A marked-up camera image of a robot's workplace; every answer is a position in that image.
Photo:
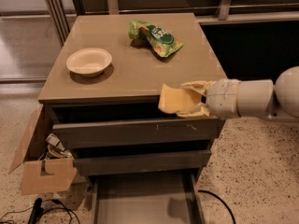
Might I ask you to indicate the grey bottom drawer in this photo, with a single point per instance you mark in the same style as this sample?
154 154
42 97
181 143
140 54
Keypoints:
147 198

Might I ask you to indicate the grey top drawer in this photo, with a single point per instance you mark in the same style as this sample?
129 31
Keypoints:
137 132

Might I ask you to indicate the green chip bag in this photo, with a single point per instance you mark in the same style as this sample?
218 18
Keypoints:
163 43

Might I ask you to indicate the yellow sponge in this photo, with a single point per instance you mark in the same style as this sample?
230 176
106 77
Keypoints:
174 100

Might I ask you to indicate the grey drawer cabinet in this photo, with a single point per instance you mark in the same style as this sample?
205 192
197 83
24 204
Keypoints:
129 88

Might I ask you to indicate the clutter inside cardboard box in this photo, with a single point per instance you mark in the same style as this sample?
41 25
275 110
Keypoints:
54 149

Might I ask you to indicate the grey middle drawer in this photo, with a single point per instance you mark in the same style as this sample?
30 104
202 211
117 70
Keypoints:
142 163

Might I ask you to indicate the metal railing frame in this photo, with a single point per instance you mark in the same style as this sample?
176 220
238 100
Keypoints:
206 11

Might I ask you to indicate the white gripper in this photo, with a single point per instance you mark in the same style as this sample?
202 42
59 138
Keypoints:
222 98

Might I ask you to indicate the brown cardboard box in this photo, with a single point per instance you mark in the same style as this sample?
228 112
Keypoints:
40 176

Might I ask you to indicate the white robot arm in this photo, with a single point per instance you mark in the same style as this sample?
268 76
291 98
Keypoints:
274 101

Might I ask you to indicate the black power strip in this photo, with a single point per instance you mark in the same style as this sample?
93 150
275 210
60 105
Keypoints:
36 212

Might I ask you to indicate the white paper bowl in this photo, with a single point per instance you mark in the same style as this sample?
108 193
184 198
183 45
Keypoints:
89 62

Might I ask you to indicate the grey drawer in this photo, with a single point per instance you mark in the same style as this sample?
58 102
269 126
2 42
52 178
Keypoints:
137 132
147 198
142 163

